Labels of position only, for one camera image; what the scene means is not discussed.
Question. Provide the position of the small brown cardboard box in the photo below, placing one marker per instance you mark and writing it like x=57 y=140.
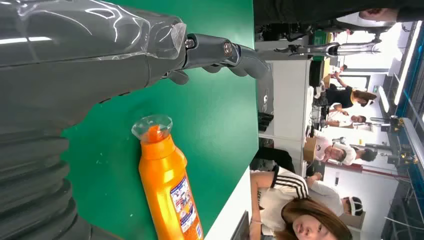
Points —
x=309 y=149

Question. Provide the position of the ceiling light strip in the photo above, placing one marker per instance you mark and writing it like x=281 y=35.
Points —
x=407 y=63
x=383 y=99

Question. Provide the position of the dark grey panel with logo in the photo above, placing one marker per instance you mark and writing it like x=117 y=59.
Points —
x=265 y=89

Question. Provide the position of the person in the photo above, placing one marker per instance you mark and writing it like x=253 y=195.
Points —
x=344 y=154
x=367 y=155
x=338 y=96
x=314 y=10
x=281 y=195
x=338 y=118
x=326 y=195

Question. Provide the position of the dark grey laptop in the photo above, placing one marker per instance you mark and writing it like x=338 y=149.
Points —
x=242 y=228

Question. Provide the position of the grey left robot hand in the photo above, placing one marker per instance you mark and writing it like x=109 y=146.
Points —
x=82 y=49

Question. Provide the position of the white desk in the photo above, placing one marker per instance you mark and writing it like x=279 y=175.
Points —
x=228 y=212

